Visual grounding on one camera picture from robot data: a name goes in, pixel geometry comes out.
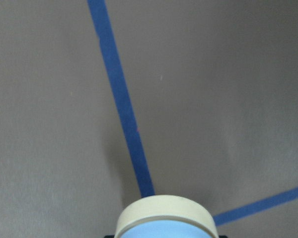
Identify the blue cream desk bell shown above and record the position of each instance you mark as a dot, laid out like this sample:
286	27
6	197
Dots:
165	216

